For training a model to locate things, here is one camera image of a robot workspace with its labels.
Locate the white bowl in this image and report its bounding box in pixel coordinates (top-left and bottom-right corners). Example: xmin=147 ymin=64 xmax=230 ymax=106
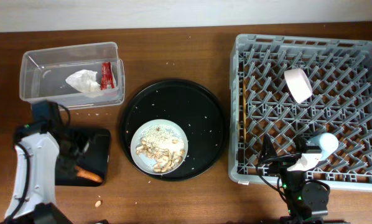
xmin=284 ymin=68 xmax=313 ymax=104

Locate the grey plate with food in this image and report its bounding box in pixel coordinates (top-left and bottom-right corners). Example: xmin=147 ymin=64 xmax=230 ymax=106
xmin=130 ymin=119 xmax=188 ymax=175

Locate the round black serving tray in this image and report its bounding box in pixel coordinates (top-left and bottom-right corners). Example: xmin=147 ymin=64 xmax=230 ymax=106
xmin=119 ymin=79 xmax=229 ymax=182

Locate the white napkin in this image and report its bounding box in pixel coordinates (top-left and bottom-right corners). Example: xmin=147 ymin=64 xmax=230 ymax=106
xmin=65 ymin=70 xmax=101 ymax=93

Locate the grey dishwasher rack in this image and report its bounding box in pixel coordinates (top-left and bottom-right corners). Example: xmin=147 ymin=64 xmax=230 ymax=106
xmin=228 ymin=34 xmax=372 ymax=192

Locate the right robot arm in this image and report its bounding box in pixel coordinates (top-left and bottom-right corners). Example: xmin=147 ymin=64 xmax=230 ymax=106
xmin=257 ymin=134 xmax=330 ymax=224

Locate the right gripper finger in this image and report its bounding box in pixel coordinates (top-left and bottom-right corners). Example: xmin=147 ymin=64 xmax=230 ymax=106
xmin=259 ymin=134 xmax=277 ymax=162
xmin=294 ymin=135 xmax=307 ymax=154

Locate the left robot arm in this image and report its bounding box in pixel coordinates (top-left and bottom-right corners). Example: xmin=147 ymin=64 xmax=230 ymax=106
xmin=4 ymin=100 xmax=103 ymax=223

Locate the black rectangular tray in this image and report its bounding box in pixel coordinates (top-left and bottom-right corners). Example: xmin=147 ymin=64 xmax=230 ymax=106
xmin=55 ymin=128 xmax=111 ymax=187

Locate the light blue cup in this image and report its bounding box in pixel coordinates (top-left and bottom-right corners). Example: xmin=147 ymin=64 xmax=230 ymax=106
xmin=308 ymin=133 xmax=339 ymax=161

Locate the red snack wrapper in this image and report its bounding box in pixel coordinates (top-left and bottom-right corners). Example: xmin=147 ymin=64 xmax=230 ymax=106
xmin=101 ymin=62 xmax=115 ymax=90

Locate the clear plastic bin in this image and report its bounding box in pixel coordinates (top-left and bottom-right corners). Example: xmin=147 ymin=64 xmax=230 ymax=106
xmin=19 ymin=42 xmax=125 ymax=110

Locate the food crumb on table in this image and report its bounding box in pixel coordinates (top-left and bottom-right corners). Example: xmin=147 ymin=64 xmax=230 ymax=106
xmin=95 ymin=200 xmax=101 ymax=207

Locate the orange carrot stick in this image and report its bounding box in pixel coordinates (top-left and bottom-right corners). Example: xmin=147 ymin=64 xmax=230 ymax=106
xmin=75 ymin=166 xmax=103 ymax=184

